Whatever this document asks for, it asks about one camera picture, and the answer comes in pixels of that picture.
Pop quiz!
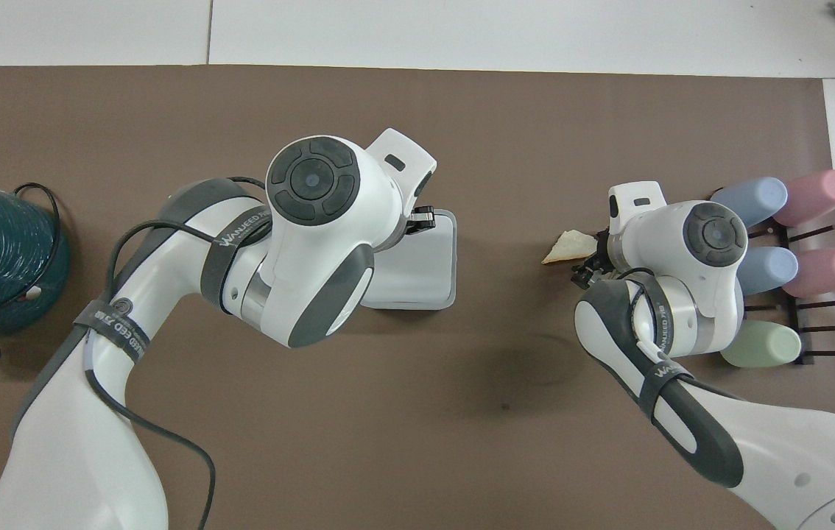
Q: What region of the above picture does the white bin with grey rim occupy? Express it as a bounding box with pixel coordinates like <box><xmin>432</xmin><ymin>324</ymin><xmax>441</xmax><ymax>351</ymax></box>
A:
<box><xmin>361</xmin><ymin>208</ymin><xmax>459</xmax><ymax>311</ymax></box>

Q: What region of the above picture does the blue plastic cup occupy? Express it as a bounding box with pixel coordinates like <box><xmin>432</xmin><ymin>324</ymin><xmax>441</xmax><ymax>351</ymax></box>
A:
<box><xmin>738</xmin><ymin>246</ymin><xmax>800</xmax><ymax>297</ymax></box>
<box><xmin>711</xmin><ymin>177</ymin><xmax>789</xmax><ymax>228</ymax></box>

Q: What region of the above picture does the green plastic cup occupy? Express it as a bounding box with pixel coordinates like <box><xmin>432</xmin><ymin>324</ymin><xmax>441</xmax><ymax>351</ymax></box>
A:
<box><xmin>719</xmin><ymin>320</ymin><xmax>803</xmax><ymax>369</ymax></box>

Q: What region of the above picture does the black cup rack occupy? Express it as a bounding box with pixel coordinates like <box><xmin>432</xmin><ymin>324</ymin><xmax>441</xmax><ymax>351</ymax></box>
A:
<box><xmin>708</xmin><ymin>188</ymin><xmax>835</xmax><ymax>366</ymax></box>

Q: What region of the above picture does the pink plastic cup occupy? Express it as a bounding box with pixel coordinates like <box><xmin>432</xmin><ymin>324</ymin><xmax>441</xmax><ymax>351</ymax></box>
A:
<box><xmin>782</xmin><ymin>248</ymin><xmax>835</xmax><ymax>299</ymax></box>
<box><xmin>772</xmin><ymin>169</ymin><xmax>835</xmax><ymax>227</ymax></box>

